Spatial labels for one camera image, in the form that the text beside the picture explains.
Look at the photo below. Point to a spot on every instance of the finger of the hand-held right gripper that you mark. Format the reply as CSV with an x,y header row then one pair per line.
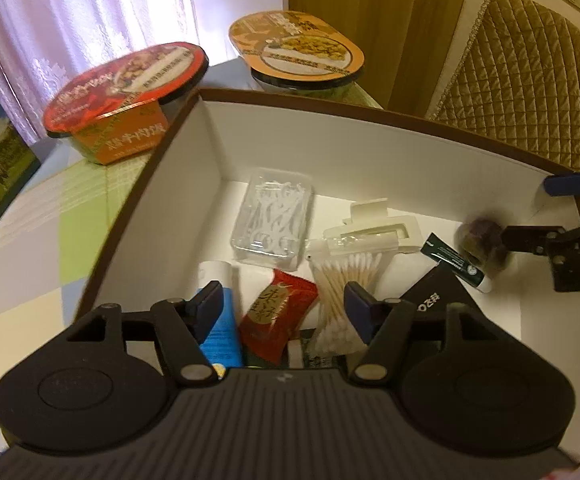
x,y
525,237
562,185

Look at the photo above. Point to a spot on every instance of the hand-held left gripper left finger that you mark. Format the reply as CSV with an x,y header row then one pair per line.
x,y
209,310

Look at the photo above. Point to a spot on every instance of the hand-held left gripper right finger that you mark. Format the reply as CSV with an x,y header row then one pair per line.
x,y
357,310

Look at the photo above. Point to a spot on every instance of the cotton swab bag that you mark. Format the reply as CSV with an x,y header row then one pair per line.
x,y
335,285

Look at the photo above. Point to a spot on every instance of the blue tube with white cap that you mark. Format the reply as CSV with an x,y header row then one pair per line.
x,y
219,345

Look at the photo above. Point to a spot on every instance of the small white bottle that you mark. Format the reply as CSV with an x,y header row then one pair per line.
x,y
214,272

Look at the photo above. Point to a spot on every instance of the red snack packet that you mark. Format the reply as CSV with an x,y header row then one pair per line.
x,y
270,315

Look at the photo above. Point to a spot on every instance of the dark green lip balm tube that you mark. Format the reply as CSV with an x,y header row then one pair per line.
x,y
450,260

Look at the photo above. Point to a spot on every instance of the black product box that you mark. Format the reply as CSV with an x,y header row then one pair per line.
x,y
435,295

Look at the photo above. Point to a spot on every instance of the cream hair clip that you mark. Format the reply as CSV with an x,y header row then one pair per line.
x,y
405,232

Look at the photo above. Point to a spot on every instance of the clear plastic bag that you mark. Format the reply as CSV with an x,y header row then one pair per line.
x,y
270,215

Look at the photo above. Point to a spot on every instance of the brown cardboard box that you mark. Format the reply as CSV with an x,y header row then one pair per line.
x,y
320,160

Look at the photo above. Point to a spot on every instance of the desktop with checked tablecloth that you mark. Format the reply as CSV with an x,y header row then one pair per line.
x,y
44,240

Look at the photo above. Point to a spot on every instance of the quilted gold chair cushion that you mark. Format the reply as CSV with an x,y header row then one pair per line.
x,y
530,85

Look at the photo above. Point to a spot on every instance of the red instant noodle bowl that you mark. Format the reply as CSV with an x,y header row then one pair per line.
x,y
119,85

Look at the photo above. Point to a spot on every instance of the orange instant noodle bowl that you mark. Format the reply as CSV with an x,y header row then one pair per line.
x,y
295,45

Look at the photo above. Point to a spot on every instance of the sheer pink curtain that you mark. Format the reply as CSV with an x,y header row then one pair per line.
x,y
94,10

